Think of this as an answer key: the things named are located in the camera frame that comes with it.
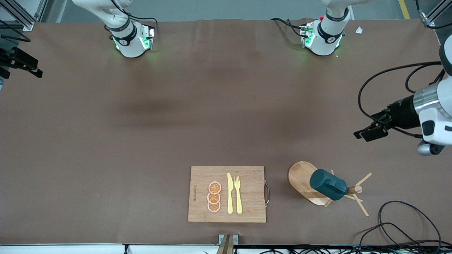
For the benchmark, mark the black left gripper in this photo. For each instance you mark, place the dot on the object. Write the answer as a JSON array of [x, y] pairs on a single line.
[[402, 112]]

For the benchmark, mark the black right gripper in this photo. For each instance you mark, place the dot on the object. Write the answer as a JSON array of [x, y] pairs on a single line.
[[17, 59]]

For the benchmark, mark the teal mug with yellow inside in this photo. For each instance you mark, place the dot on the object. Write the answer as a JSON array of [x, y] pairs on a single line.
[[326, 185]]

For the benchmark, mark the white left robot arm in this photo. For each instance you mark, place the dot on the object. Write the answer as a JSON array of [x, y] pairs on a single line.
[[328, 35]]

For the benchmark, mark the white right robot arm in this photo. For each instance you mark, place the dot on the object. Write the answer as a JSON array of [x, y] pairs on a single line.
[[129, 46]]

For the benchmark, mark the wooden mug rack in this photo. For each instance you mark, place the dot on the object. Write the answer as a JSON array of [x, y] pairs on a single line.
[[300, 176]]

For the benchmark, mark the white paper scrap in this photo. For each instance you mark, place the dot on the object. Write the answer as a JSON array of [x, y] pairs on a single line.
[[359, 30]]

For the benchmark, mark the bamboo cutting board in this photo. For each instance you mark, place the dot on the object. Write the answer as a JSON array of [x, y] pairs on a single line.
[[250, 197]]

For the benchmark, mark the yellow plastic fork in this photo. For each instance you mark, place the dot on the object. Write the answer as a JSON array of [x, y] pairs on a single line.
[[239, 201]]

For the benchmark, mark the yellow plastic knife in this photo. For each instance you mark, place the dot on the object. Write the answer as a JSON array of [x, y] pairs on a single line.
[[230, 197]]

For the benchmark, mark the brown table cover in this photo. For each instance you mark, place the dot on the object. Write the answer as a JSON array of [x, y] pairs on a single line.
[[212, 106]]

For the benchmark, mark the orange slice toy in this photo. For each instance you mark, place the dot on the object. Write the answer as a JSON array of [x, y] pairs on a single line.
[[213, 207], [214, 187], [213, 198]]

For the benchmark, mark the aluminium frame profile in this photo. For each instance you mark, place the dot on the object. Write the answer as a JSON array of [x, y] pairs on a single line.
[[27, 24], [429, 22]]

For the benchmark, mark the metal bracket with wooden post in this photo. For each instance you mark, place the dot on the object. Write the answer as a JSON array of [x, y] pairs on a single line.
[[227, 241]]

